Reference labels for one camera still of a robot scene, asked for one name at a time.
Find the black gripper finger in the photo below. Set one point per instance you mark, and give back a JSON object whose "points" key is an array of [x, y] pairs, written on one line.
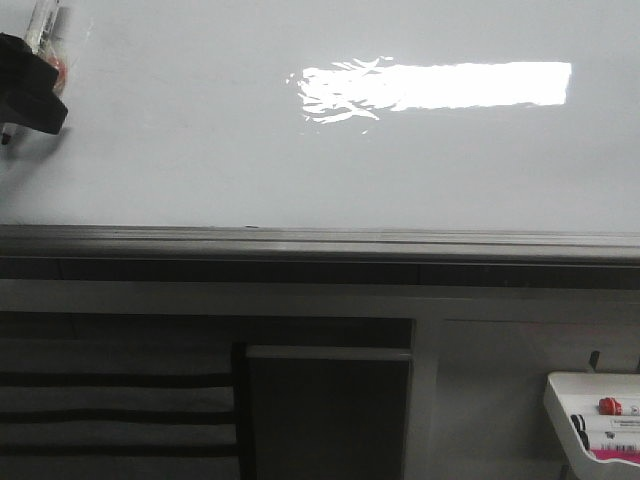
{"points": [[27, 89]]}

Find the red magnet taped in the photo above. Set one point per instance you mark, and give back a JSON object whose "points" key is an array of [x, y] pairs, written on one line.
{"points": [[62, 72]]}

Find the black white whiteboard marker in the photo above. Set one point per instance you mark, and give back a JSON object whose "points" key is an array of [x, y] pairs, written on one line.
{"points": [[39, 37]]}

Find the white whiteboard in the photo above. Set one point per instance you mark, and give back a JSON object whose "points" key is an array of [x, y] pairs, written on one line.
{"points": [[404, 115]]}

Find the grey black striped panel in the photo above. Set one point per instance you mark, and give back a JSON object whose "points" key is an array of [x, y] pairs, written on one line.
{"points": [[89, 410]]}

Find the dark grey panel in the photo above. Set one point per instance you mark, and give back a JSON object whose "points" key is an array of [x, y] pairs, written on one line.
{"points": [[329, 412]]}

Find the black capped marker upper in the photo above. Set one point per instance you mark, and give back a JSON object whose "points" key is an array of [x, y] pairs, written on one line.
{"points": [[606, 423]]}

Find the black capped marker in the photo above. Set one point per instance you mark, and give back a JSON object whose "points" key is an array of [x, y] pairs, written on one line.
{"points": [[606, 423], [620, 442]]}

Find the white marker tray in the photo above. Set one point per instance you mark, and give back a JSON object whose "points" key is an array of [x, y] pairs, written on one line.
{"points": [[579, 393]]}

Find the red capped marker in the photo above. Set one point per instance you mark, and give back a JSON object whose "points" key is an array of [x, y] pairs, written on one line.
{"points": [[619, 406]]}

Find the black capped marker lower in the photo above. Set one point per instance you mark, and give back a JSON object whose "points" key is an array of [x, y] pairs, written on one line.
{"points": [[620, 442]]}

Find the grey whiteboard frame rail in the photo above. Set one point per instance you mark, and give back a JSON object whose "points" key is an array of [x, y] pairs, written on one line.
{"points": [[504, 259]]}

